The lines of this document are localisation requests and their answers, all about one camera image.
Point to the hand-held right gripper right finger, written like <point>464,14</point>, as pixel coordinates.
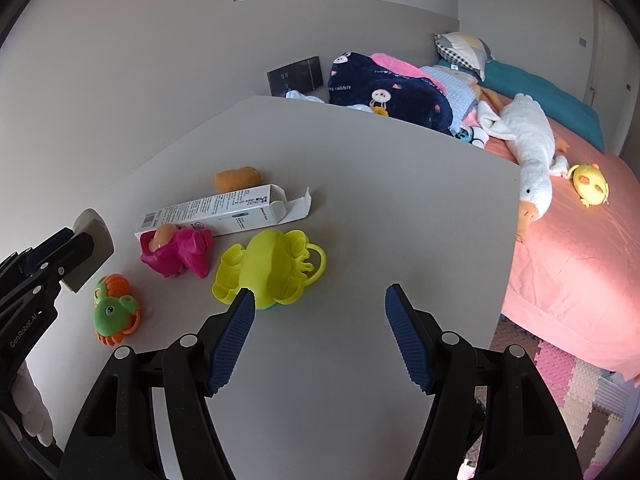
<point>407,345</point>

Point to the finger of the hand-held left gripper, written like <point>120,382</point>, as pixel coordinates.
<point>75,260</point>
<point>45,246</point>

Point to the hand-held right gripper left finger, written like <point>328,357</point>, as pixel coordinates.
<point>230,345</point>

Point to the grey block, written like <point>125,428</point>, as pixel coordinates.
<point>97,235</point>

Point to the yellow-green plastic toy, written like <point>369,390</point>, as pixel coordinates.
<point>270,260</point>

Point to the green orange turtle toy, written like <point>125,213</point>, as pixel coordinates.
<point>112,315</point>

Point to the pink plastic toy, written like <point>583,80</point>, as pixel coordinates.
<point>185,252</point>

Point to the long white cardboard box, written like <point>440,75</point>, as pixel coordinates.
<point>225,210</point>

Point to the pink beige foam floor mat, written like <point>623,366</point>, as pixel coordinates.
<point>555,375</point>

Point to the small orange toy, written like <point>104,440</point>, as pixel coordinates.
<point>239,178</point>

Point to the pink bed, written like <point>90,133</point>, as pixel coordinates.
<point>575,270</point>

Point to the small black white toy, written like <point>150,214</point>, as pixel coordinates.
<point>472,137</point>

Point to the yellow chick plush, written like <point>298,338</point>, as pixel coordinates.
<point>590,185</point>

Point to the white goose plush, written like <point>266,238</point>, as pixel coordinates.
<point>530,135</point>

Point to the light blue checked cloth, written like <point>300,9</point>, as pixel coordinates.
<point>460,92</point>

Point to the small white cloth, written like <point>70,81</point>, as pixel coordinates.
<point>305,97</point>

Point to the navy printed blanket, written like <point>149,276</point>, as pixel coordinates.
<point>380,85</point>

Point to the teal pillow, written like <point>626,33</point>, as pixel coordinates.
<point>540,95</point>

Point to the checked patchwork pillow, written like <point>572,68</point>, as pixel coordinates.
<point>465,55</point>

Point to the beige door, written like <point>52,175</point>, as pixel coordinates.
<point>612,50</point>

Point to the dark wall socket panel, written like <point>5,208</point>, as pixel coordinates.
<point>295,76</point>

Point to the grey wall switch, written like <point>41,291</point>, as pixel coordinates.
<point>583,42</point>

